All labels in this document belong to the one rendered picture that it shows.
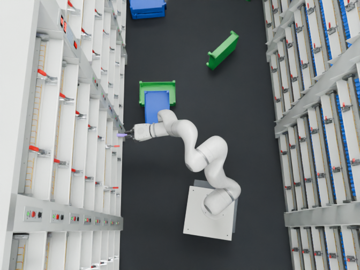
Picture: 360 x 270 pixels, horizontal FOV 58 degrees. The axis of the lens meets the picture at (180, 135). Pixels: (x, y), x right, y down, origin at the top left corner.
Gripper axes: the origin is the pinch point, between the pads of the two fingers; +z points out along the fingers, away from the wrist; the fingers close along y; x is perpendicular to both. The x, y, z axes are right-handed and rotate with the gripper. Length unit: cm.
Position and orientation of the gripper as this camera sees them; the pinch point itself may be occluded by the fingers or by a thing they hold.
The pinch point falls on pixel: (128, 134)
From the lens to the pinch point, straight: 204.4
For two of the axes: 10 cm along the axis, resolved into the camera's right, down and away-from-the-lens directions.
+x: 2.4, 3.2, 9.2
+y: 0.7, 9.4, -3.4
